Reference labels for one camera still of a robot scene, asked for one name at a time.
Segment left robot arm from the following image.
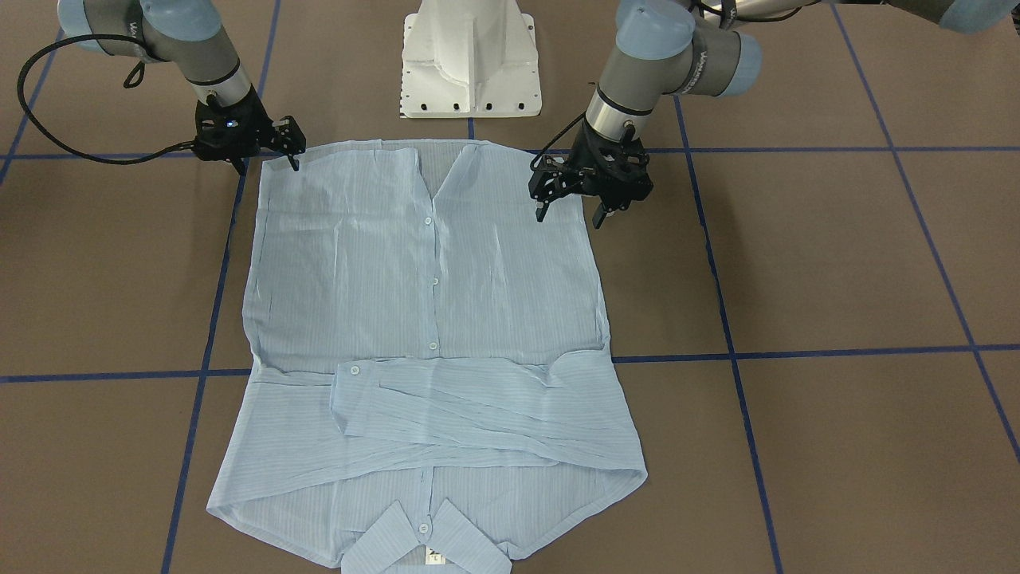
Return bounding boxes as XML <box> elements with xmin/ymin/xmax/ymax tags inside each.
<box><xmin>528</xmin><ymin>1</ymin><xmax>808</xmax><ymax>228</ymax></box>

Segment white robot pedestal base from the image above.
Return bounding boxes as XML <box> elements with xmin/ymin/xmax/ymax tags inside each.
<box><xmin>398</xmin><ymin>1</ymin><xmax>543</xmax><ymax>119</ymax></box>

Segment black pendant cable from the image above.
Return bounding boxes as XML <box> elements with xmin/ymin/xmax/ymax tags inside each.
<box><xmin>17</xmin><ymin>33</ymin><xmax>200</xmax><ymax>167</ymax></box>

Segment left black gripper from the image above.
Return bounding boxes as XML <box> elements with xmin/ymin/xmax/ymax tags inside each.
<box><xmin>528</xmin><ymin>119</ymin><xmax>653</xmax><ymax>230</ymax></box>

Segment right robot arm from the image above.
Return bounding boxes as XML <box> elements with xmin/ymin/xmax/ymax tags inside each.
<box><xmin>57</xmin><ymin>1</ymin><xmax>306</xmax><ymax>173</ymax></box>

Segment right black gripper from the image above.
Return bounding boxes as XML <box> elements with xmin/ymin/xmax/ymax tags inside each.
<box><xmin>194</xmin><ymin>87</ymin><xmax>307</xmax><ymax>177</ymax></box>

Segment light blue button shirt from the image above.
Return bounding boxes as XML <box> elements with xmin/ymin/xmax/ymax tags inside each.
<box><xmin>206</xmin><ymin>140</ymin><xmax>647</xmax><ymax>573</ymax></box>

